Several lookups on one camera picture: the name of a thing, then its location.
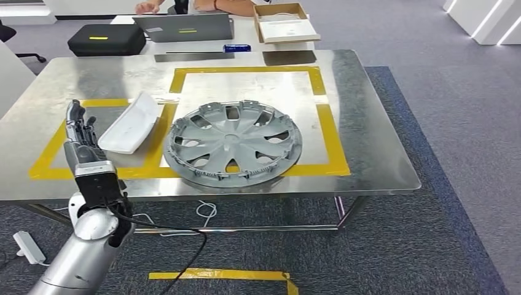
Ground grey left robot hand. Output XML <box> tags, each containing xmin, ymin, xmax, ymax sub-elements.
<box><xmin>63</xmin><ymin>98</ymin><xmax>109</xmax><ymax>167</ymax></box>

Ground white curved plastic part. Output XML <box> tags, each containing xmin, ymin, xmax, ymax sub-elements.
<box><xmin>97</xmin><ymin>91</ymin><xmax>163</xmax><ymax>155</ymax></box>

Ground steel workbench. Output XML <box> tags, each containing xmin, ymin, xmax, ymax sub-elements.
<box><xmin>0</xmin><ymin>49</ymin><xmax>422</xmax><ymax>235</ymax></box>

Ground small yellow tape square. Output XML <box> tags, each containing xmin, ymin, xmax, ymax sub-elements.
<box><xmin>28</xmin><ymin>97</ymin><xmax>180</xmax><ymax>181</ymax></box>

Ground white table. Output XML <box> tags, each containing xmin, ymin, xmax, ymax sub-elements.
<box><xmin>0</xmin><ymin>41</ymin><xmax>37</xmax><ymax>119</ymax></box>

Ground white power strip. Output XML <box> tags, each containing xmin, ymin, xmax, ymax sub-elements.
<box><xmin>12</xmin><ymin>230</ymin><xmax>47</xmax><ymax>266</ymax></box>

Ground black zipped case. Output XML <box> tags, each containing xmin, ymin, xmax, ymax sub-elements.
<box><xmin>67</xmin><ymin>23</ymin><xmax>147</xmax><ymax>57</ymax></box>

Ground black office chair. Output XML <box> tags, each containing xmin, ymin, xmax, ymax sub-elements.
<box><xmin>0</xmin><ymin>19</ymin><xmax>47</xmax><ymax>64</ymax></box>

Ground grey wheel hubcap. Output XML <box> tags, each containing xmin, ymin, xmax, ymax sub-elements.
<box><xmin>162</xmin><ymin>100</ymin><xmax>304</xmax><ymax>189</ymax></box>

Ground white low plinth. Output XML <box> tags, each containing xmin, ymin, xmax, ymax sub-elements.
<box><xmin>0</xmin><ymin>4</ymin><xmax>58</xmax><ymax>25</ymax></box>

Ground grey laptop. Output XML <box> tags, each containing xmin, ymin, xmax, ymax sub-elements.
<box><xmin>132</xmin><ymin>13</ymin><xmax>235</xmax><ymax>44</ymax></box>

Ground person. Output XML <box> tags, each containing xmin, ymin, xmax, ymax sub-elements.
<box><xmin>134</xmin><ymin>0</ymin><xmax>273</xmax><ymax>18</ymax></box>

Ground cardboard box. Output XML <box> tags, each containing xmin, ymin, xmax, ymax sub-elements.
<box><xmin>253</xmin><ymin>2</ymin><xmax>321</xmax><ymax>44</ymax></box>

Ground white flat box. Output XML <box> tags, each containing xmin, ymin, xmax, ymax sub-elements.
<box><xmin>259</xmin><ymin>19</ymin><xmax>321</xmax><ymax>43</ymax></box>

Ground large yellow tape square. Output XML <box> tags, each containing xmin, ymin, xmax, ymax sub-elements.
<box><xmin>168</xmin><ymin>66</ymin><xmax>351</xmax><ymax>178</ymax></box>

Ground blue carpet mat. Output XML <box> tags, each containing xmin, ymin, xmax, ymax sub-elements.
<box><xmin>0</xmin><ymin>66</ymin><xmax>509</xmax><ymax>295</ymax></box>

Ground white lit plinth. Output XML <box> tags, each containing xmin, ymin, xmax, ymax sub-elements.
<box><xmin>444</xmin><ymin>0</ymin><xmax>512</xmax><ymax>45</ymax></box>
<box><xmin>496</xmin><ymin>18</ymin><xmax>521</xmax><ymax>46</ymax></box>

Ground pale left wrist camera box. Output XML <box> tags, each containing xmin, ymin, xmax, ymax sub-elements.
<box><xmin>74</xmin><ymin>160</ymin><xmax>123</xmax><ymax>208</ymax></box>

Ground long white cable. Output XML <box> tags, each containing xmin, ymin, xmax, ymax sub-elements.
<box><xmin>130</xmin><ymin>213</ymin><xmax>196</xmax><ymax>238</ymax></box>

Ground white cable loop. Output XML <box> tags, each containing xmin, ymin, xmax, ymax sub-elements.
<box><xmin>195</xmin><ymin>199</ymin><xmax>219</xmax><ymax>229</ymax></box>

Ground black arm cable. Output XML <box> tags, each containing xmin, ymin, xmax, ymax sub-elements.
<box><xmin>103</xmin><ymin>199</ymin><xmax>208</xmax><ymax>295</ymax></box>

